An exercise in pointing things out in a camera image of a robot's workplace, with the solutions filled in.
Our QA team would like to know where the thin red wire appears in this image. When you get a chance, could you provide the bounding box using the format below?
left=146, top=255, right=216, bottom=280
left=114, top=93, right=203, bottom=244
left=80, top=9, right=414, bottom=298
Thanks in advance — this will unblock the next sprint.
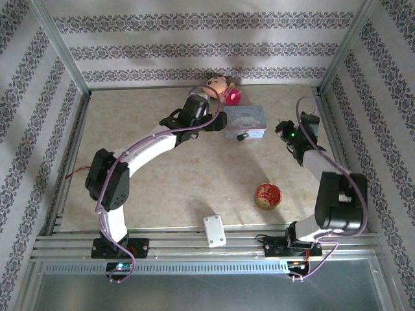
left=64, top=165, right=95, bottom=181

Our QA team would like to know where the pink plush doll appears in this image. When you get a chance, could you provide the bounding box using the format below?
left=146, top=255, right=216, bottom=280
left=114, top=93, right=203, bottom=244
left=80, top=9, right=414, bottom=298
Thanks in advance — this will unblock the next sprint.
left=202, top=75, right=243, bottom=106

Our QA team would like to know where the round red tin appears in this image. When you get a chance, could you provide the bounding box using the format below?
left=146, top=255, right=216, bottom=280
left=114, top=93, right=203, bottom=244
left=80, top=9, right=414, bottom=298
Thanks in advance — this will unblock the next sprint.
left=253, top=182, right=282, bottom=210

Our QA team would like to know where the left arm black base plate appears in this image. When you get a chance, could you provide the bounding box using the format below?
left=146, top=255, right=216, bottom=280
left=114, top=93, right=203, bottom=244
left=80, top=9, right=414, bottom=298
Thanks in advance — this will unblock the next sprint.
left=90, top=237, right=150, bottom=259

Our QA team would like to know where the grey metal sheet tray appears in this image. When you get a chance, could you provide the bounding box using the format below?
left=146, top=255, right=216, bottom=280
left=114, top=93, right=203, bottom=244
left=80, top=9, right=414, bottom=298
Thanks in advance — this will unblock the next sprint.
left=19, top=259, right=395, bottom=311

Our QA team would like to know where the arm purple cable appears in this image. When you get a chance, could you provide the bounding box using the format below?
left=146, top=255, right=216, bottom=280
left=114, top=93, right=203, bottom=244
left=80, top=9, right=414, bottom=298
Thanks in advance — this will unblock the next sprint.
left=290, top=95, right=369, bottom=282
left=95, top=86, right=226, bottom=283

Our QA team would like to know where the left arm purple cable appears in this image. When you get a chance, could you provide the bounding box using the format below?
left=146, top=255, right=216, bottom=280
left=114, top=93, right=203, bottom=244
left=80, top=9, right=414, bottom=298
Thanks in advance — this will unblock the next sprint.
left=95, top=86, right=226, bottom=283

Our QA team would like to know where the aluminium frame post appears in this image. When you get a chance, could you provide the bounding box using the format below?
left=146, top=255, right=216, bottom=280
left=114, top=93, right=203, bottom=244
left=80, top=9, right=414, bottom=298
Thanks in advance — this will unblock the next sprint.
left=319, top=0, right=379, bottom=95
left=27, top=0, right=92, bottom=95

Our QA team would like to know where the aluminium side rail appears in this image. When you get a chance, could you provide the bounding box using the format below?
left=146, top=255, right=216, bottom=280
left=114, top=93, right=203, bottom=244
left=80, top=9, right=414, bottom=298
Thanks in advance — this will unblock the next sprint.
left=48, top=92, right=92, bottom=236
left=313, top=87, right=369, bottom=234

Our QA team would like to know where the white rectangular plate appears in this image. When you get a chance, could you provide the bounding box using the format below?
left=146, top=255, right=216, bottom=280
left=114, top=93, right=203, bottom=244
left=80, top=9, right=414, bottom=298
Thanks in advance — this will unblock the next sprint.
left=202, top=213, right=227, bottom=249

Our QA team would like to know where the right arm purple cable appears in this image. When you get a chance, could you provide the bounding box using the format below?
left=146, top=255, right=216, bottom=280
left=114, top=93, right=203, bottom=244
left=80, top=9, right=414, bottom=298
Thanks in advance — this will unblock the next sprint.
left=290, top=95, right=369, bottom=282

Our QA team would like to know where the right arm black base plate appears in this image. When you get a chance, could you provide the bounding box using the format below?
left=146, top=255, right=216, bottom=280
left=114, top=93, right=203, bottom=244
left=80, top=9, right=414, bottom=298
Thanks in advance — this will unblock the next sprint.
left=263, top=235, right=324, bottom=259

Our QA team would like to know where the blue cartoon tin box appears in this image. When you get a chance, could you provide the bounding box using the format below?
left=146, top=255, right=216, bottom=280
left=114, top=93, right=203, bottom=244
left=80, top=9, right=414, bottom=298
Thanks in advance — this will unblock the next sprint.
left=224, top=104, right=268, bottom=141

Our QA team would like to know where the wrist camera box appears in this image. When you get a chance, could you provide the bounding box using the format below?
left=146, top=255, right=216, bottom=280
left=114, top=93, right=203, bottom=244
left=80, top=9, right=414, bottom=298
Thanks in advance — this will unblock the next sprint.
left=183, top=95, right=211, bottom=121
left=300, top=111, right=321, bottom=139

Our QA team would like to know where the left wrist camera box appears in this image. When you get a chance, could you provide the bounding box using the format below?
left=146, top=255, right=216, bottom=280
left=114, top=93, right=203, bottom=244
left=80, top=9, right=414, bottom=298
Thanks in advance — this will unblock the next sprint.
left=183, top=95, right=211, bottom=121

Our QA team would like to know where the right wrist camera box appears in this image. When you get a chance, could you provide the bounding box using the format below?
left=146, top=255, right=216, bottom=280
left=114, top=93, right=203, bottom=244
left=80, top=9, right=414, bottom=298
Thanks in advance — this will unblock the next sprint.
left=300, top=111, right=321, bottom=139

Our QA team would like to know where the slotted grey cable duct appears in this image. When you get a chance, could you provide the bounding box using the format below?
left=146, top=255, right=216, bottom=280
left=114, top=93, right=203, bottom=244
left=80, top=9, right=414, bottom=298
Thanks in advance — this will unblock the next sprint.
left=43, top=262, right=377, bottom=275

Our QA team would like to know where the wide aluminium rail profile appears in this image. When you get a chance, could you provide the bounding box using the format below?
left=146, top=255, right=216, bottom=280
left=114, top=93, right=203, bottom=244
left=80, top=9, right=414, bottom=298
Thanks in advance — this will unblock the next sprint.
left=30, top=226, right=382, bottom=262

